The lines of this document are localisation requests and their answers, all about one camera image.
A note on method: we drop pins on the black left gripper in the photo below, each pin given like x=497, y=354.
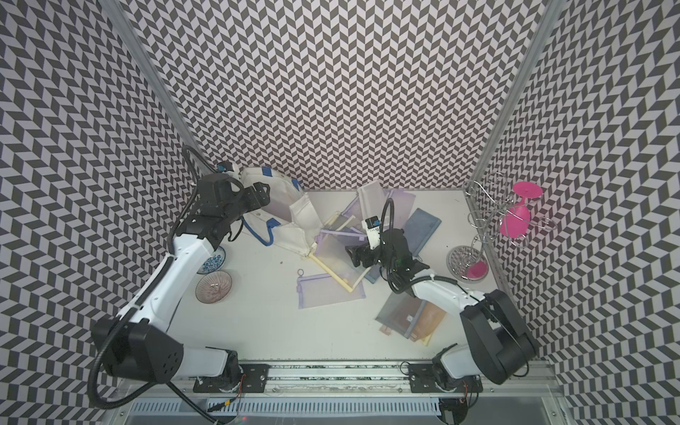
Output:
x=251, y=194

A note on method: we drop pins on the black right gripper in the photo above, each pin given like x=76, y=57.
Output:
x=365, y=252

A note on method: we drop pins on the purple mesh pouch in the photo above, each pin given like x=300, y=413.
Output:
x=317, y=290
x=331, y=252

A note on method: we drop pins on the yellow trim mesh pouch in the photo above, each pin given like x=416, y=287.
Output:
x=337, y=222

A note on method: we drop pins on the white canvas bag blue handles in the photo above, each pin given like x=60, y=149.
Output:
x=289, y=221

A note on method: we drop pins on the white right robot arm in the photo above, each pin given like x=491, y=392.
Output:
x=498, y=341

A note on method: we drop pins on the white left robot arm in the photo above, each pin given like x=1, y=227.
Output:
x=135, y=344

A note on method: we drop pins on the dark blue flat pouch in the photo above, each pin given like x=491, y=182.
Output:
x=419, y=229

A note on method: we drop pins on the lilac mesh pouch rear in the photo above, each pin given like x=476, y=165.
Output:
x=403, y=201

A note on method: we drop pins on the grey mesh pouch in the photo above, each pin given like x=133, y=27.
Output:
x=401, y=313

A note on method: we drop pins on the white mesh pencil pouch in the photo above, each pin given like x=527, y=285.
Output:
x=372, y=199

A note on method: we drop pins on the purple mesh pouch bottom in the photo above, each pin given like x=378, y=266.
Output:
x=317, y=290

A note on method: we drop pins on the blue patterned ceramic bowl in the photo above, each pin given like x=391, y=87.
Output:
x=214, y=263

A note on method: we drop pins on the pink glass dish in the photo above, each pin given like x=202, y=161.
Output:
x=214, y=287

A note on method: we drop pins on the magenta plastic wine glass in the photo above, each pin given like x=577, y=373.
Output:
x=517, y=218

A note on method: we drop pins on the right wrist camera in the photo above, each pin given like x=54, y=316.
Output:
x=372, y=228

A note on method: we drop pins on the silver wire glass rack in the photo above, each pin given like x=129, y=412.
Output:
x=487, y=221

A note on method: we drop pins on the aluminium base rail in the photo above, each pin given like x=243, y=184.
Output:
x=383, y=379

